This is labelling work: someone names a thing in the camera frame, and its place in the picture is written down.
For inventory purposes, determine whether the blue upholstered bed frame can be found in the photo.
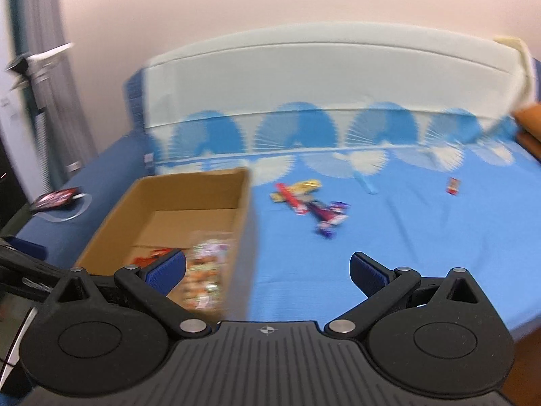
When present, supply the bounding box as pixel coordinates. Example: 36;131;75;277
10;72;161;271

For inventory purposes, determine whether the white charging cable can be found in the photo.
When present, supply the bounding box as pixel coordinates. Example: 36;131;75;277
40;192;93;223

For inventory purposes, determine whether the yellow snack packet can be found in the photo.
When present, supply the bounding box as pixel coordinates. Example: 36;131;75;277
270;180;322;204

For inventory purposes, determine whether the white padded headboard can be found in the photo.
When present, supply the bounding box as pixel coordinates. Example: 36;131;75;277
141;29;531;134

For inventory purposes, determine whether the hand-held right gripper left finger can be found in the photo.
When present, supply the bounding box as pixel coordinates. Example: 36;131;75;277
40;249;213;340

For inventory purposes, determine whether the blue fan-print bed sheet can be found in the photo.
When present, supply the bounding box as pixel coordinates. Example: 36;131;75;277
144;100;541;341

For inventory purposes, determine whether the cardboard box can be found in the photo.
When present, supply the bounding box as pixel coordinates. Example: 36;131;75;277
76;168;254;320

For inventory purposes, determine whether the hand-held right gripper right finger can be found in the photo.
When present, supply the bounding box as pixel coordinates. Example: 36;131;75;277
323;252;481;340

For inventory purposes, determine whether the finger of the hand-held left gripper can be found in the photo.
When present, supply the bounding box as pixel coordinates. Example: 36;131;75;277
0;237;64;295

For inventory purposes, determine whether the white folding rack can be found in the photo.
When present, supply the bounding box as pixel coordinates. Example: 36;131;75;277
5;42;76;90

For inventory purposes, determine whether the long red purple snack packet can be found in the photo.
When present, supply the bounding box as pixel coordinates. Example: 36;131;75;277
310;200;351;231

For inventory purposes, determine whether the light blue stick packet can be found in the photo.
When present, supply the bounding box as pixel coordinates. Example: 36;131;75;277
354;173;378;196

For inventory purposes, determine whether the clear peanut packet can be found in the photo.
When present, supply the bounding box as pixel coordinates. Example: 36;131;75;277
182;230;235;316

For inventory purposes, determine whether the black smartphone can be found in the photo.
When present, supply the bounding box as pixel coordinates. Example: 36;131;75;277
30;187;82;213

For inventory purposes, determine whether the orange pillow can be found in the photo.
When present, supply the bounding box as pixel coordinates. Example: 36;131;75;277
513;104;541;141
518;133;541;158

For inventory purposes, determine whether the red stick snack packet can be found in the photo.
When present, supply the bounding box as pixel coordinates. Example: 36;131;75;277
276;183;311;216

